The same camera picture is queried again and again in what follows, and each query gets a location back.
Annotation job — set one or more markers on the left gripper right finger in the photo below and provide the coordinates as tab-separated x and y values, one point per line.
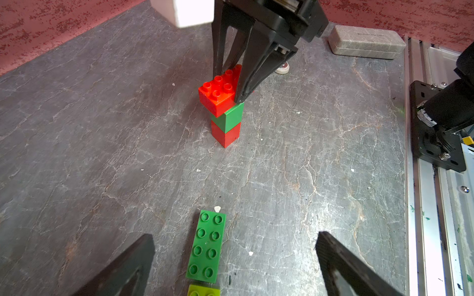
346	275

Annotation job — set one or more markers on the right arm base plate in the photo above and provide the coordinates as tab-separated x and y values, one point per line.
425	143

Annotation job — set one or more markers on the green square lego brick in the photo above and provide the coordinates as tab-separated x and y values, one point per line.
230	118

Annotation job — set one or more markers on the red long lego brick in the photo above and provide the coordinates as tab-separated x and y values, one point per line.
218	95

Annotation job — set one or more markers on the small white round cap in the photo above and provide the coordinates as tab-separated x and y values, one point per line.
283	69

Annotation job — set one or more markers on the aluminium rail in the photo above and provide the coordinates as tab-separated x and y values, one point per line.
439	202

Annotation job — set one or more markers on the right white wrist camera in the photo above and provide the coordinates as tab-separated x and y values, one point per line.
185	13

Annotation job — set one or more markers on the red square lego brick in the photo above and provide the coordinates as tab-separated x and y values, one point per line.
225	139

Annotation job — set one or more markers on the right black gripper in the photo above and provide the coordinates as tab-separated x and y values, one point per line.
285	18

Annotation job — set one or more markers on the lime lego brick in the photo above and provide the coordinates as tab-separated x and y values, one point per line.
196	290

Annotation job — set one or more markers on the dark green long lego brick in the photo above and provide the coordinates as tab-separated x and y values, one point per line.
207	247

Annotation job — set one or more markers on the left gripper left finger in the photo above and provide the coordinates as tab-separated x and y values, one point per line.
127	275

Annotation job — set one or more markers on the grey eraser block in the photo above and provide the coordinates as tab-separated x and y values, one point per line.
365	42

